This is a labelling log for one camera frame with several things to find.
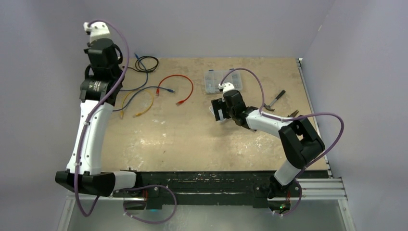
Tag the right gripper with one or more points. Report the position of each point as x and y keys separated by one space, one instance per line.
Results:
x=219 y=104

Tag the white network switch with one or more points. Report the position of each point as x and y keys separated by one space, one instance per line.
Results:
x=211 y=110

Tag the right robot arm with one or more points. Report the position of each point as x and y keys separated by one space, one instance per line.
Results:
x=299 y=139

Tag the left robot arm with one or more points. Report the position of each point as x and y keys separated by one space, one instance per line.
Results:
x=98 y=92

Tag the clear plastic organizer box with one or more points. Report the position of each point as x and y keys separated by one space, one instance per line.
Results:
x=212 y=78

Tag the hammer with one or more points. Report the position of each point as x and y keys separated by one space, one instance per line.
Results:
x=269 y=106

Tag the black mounting base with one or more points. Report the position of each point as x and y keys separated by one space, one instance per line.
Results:
x=235 y=188

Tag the yellow handled pliers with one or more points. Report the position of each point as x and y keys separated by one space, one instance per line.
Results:
x=293 y=114

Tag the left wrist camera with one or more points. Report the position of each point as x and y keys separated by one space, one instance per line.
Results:
x=97 y=30

